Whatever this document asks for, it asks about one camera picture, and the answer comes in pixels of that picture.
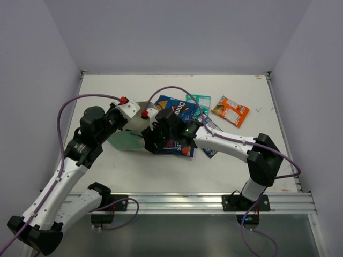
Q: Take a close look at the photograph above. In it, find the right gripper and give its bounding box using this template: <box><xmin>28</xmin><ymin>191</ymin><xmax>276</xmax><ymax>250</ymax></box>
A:
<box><xmin>141</xmin><ymin>120</ymin><xmax>176</xmax><ymax>153</ymax></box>

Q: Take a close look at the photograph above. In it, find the blue Burts crisps bag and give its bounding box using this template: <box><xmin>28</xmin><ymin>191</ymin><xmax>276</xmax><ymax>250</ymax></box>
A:
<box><xmin>156</xmin><ymin>140</ymin><xmax>194</xmax><ymax>158</ymax></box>

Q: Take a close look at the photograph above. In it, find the blue Doritos bag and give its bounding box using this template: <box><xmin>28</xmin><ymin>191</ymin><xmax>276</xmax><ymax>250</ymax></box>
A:
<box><xmin>154</xmin><ymin>95</ymin><xmax>198</xmax><ymax>123</ymax></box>

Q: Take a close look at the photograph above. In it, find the green paper bag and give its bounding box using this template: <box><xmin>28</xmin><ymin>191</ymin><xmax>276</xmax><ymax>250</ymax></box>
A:
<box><xmin>107</xmin><ymin>102</ymin><xmax>150</xmax><ymax>151</ymax></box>

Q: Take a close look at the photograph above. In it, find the dark blue snack bag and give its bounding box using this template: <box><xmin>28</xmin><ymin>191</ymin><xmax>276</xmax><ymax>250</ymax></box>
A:
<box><xmin>196</xmin><ymin>113</ymin><xmax>222</xmax><ymax>158</ymax></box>

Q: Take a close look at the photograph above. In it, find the teal candy packet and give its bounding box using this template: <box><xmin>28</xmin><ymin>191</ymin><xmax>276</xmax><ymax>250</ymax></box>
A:
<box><xmin>184</xmin><ymin>94</ymin><xmax>211</xmax><ymax>121</ymax></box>

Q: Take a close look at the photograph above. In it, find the orange snack packet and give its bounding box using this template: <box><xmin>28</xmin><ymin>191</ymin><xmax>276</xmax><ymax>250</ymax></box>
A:
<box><xmin>211</xmin><ymin>95</ymin><xmax>250</xmax><ymax>128</ymax></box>

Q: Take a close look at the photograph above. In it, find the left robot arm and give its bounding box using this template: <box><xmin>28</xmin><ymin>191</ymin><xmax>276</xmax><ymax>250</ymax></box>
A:
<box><xmin>7</xmin><ymin>101</ymin><xmax>140</xmax><ymax>256</ymax></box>

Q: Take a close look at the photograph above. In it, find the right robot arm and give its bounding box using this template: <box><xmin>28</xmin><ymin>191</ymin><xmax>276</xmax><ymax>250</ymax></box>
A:
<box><xmin>141</xmin><ymin>108</ymin><xmax>283</xmax><ymax>210</ymax></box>

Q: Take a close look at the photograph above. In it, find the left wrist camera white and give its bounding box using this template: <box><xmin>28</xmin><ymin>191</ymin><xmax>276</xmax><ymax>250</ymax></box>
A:
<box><xmin>115</xmin><ymin>96</ymin><xmax>140</xmax><ymax>120</ymax></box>

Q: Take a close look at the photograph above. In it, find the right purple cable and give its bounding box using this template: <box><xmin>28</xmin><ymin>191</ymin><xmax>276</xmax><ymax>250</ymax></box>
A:
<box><xmin>146</xmin><ymin>85</ymin><xmax>302</xmax><ymax>257</ymax></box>

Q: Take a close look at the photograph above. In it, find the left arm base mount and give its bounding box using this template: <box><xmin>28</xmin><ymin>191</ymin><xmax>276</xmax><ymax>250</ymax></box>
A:
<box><xmin>91</xmin><ymin>193</ymin><xmax>132</xmax><ymax>231</ymax></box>

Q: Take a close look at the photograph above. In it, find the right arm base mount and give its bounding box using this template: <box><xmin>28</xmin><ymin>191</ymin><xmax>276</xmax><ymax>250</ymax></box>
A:
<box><xmin>221</xmin><ymin>190</ymin><xmax>271</xmax><ymax>230</ymax></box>

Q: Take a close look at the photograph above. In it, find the aluminium rail frame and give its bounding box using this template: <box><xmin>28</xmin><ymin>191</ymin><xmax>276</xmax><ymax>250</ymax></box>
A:
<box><xmin>26</xmin><ymin>71</ymin><xmax>329</xmax><ymax>257</ymax></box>

